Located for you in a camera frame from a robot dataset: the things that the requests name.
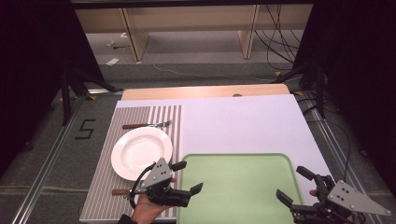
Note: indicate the striped grey placemat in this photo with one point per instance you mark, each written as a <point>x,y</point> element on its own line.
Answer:
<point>102,186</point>

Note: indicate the light wooden desk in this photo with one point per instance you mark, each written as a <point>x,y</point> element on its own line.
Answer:
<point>186,18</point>

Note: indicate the person's left hand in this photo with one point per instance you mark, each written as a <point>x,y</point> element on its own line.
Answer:
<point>146,212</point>

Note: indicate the white paper scrap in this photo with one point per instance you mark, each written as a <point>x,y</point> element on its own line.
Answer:
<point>112,61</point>

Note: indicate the white plate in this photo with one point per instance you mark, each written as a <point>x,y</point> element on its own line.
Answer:
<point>140,152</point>

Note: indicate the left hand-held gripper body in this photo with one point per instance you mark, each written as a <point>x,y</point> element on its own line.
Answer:
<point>157,174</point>

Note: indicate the light wooden table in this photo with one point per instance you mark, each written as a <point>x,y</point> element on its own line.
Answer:
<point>186,91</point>

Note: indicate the black metal stand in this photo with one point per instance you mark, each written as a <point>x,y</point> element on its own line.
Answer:
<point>66,93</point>
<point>317,84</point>

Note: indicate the green tray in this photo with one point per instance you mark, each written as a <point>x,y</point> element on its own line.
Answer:
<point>236,189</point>

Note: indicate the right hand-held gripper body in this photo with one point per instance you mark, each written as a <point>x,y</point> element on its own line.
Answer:
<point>351,199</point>

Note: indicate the person's right hand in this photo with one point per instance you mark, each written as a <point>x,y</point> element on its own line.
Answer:
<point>313,193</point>

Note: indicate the aluminium floor rail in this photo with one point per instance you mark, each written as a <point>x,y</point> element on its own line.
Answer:
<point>46,168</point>
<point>337,149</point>

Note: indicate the black curtain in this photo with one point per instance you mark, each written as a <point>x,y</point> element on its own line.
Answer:
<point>361,62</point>
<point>31,62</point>

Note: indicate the white table board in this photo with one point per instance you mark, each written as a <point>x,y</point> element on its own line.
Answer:
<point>236,124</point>

